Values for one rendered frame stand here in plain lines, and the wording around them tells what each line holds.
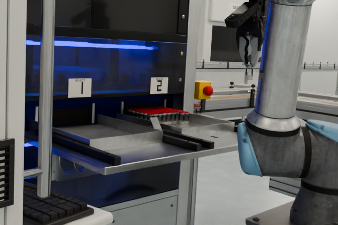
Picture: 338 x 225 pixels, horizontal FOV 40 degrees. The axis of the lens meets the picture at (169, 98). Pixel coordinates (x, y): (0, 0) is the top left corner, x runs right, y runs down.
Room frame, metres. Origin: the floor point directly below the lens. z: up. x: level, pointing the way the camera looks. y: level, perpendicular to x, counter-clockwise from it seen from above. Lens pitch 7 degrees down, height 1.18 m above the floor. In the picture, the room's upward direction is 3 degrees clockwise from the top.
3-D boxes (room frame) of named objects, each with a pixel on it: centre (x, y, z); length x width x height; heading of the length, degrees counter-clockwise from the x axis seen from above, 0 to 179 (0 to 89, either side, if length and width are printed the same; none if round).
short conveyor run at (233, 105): (2.20, -0.23, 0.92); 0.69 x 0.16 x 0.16; 133
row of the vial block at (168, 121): (1.68, 0.01, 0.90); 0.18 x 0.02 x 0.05; 133
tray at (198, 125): (1.65, -0.02, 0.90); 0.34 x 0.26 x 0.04; 43
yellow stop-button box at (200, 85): (1.90, -0.12, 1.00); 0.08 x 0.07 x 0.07; 43
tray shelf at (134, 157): (1.48, 0.05, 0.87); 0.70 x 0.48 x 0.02; 133
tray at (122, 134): (1.41, 0.22, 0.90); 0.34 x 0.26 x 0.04; 43
